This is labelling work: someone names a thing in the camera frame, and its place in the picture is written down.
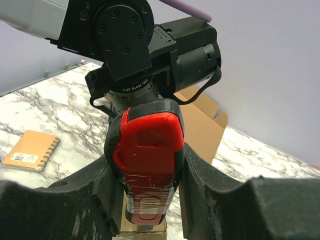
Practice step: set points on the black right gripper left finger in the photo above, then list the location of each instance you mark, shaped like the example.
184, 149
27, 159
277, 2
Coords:
87, 205

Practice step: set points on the red black utility knife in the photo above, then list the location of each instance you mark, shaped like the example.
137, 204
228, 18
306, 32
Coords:
149, 194

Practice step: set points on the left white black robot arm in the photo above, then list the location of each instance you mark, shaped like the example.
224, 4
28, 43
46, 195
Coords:
141, 60

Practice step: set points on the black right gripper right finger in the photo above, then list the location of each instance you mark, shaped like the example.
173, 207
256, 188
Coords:
214, 206

